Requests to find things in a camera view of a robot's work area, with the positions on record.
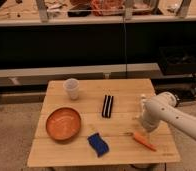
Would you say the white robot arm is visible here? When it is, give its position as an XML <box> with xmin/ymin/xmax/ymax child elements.
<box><xmin>139</xmin><ymin>92</ymin><xmax>196</xmax><ymax>140</ymax></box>

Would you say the black white striped block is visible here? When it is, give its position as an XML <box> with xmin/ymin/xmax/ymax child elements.
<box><xmin>101</xmin><ymin>95</ymin><xmax>114</xmax><ymax>118</ymax></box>

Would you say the black crate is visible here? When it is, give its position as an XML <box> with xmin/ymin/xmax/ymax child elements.
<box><xmin>158</xmin><ymin>45</ymin><xmax>196</xmax><ymax>75</ymax></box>

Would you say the orange round plate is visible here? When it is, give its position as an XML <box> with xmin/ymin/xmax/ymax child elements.
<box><xmin>46</xmin><ymin>107</ymin><xmax>81</xmax><ymax>141</ymax></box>

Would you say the white plastic bottle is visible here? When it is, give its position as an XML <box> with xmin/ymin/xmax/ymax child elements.
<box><xmin>140</xmin><ymin>94</ymin><xmax>147</xmax><ymax>115</ymax></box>

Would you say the wooden table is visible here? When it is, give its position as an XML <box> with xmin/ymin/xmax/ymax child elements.
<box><xmin>28</xmin><ymin>79</ymin><xmax>180</xmax><ymax>167</ymax></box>

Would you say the blue sponge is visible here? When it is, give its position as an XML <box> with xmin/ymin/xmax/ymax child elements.
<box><xmin>87</xmin><ymin>133</ymin><xmax>109</xmax><ymax>157</ymax></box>

